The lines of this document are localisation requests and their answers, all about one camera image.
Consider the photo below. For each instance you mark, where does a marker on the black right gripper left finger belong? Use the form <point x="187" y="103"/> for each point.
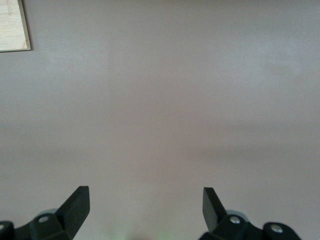
<point x="72" y="212"/>

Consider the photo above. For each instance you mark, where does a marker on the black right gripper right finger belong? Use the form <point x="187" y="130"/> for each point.
<point x="215" y="220"/>

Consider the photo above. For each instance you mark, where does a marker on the wooden cutting board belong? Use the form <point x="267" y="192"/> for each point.
<point x="11" y="27"/>

